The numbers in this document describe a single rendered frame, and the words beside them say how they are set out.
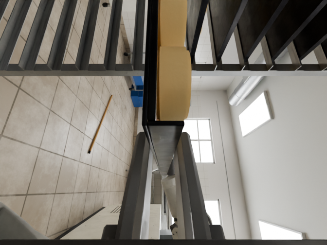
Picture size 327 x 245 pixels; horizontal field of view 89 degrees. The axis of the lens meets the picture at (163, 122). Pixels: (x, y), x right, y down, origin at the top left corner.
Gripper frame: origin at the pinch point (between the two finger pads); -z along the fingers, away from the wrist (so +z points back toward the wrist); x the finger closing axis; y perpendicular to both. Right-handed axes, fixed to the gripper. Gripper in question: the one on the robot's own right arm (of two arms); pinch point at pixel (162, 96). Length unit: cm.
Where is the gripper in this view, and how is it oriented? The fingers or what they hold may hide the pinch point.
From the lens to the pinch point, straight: 52.4
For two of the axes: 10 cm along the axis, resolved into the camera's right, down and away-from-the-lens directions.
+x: 10.0, 0.1, 0.0
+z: -0.1, 9.0, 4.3
